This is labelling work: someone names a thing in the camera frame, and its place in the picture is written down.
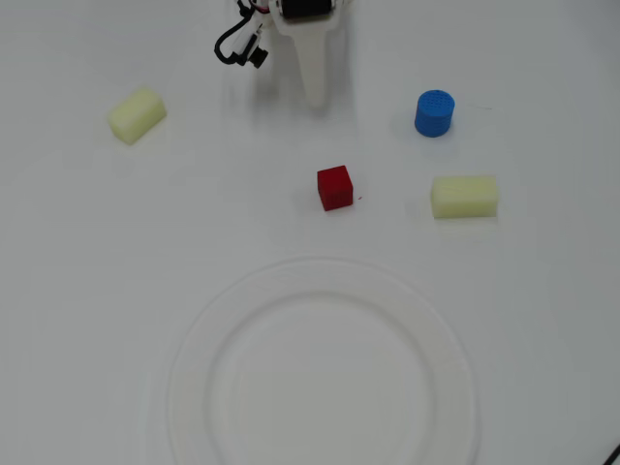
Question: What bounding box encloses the black camera cable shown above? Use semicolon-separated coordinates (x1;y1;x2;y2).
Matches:
213;12;263;67

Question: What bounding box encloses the pale yellow rectangular block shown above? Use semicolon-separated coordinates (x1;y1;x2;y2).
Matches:
429;174;499;220
107;85;169;146

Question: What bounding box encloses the white round plate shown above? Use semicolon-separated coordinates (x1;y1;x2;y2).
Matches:
167;256;483;465

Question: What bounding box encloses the blue perforated cylinder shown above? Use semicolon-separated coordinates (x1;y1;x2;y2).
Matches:
414;88;456;140

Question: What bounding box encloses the wrist camera on white mount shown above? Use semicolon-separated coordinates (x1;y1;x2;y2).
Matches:
231;22;270;70

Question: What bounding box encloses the red studded cube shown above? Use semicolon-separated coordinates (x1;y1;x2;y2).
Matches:
316;165;354;213

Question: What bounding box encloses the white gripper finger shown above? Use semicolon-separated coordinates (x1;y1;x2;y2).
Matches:
278;28;341;109

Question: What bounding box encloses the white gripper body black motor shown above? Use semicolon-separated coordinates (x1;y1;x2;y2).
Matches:
268;0;351;35

